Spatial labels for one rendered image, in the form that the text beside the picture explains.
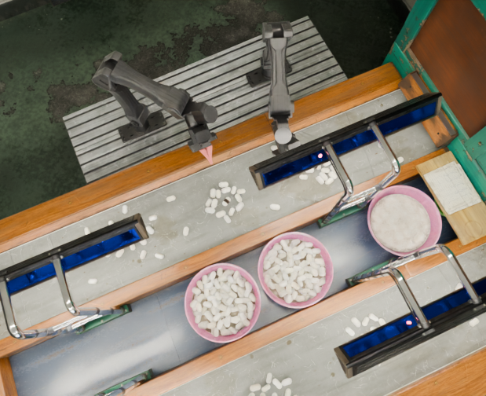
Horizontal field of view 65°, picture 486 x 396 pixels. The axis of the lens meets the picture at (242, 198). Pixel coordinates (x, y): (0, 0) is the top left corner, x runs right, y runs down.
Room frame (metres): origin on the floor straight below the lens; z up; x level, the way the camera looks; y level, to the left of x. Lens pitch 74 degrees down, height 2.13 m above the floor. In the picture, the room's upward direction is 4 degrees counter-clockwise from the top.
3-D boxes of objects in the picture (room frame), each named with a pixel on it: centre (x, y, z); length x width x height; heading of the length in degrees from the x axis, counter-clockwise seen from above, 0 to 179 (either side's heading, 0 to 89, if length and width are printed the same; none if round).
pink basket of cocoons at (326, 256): (0.12, -0.17, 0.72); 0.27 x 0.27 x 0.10
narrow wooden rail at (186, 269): (0.22, 0.04, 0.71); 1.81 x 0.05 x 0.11; 109
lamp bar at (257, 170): (0.47, -0.33, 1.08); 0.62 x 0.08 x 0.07; 109
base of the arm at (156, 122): (0.77, 0.40, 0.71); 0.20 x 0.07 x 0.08; 111
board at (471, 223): (0.34, -0.79, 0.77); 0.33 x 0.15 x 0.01; 19
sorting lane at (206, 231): (0.38, 0.10, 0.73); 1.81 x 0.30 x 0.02; 109
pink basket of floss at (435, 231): (0.27, -0.58, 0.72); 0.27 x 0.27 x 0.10
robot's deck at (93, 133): (0.64, 0.03, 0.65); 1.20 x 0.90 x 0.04; 111
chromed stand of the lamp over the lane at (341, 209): (0.40, -0.35, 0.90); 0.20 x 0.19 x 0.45; 109
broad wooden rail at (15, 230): (0.58, 0.17, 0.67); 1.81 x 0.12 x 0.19; 109
